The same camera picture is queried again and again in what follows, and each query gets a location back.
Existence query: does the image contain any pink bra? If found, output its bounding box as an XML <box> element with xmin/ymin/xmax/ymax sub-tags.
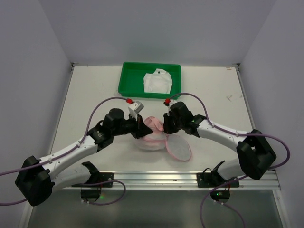
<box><xmin>144</xmin><ymin>116</ymin><xmax>164</xmax><ymax>133</ymax></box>

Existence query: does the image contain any white mesh laundry bag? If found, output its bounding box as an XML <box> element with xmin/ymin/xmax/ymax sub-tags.
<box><xmin>135</xmin><ymin>131</ymin><xmax>192</xmax><ymax>162</ymax></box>

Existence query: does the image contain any white bra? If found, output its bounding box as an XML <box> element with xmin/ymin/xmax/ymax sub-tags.
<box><xmin>143</xmin><ymin>68</ymin><xmax>173</xmax><ymax>94</ymax></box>

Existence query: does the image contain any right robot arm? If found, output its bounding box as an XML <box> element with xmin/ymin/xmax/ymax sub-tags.
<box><xmin>163</xmin><ymin>99</ymin><xmax>276</xmax><ymax>185</ymax></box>

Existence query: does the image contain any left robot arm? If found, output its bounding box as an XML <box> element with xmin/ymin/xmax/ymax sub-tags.
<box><xmin>15</xmin><ymin>108</ymin><xmax>153</xmax><ymax>206</ymax></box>

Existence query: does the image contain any green plastic tray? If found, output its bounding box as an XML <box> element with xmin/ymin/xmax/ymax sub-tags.
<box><xmin>118</xmin><ymin>62</ymin><xmax>181</xmax><ymax>99</ymax></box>

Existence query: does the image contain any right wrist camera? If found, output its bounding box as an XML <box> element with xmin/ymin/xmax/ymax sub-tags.
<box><xmin>163</xmin><ymin>98</ymin><xmax>177</xmax><ymax>116</ymax></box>

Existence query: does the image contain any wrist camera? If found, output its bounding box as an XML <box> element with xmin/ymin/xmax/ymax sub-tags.
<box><xmin>163</xmin><ymin>98</ymin><xmax>177</xmax><ymax>116</ymax></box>
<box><xmin>128</xmin><ymin>101</ymin><xmax>144</xmax><ymax>119</ymax></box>

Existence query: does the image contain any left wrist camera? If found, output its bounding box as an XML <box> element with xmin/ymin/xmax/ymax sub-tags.
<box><xmin>128</xmin><ymin>101</ymin><xmax>144</xmax><ymax>119</ymax></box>

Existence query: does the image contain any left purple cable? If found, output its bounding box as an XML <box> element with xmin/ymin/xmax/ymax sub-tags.
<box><xmin>0</xmin><ymin>96</ymin><xmax>133</xmax><ymax>207</ymax></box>

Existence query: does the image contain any aluminium mounting rail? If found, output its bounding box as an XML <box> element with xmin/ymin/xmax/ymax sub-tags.
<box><xmin>52</xmin><ymin>168</ymin><xmax>280</xmax><ymax>191</ymax></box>

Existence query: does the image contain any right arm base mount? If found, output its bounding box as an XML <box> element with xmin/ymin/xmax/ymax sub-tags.
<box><xmin>196</xmin><ymin>161</ymin><xmax>240</xmax><ymax>203</ymax></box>

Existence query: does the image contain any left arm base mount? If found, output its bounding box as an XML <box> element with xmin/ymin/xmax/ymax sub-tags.
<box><xmin>72</xmin><ymin>161</ymin><xmax>114</xmax><ymax>202</ymax></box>

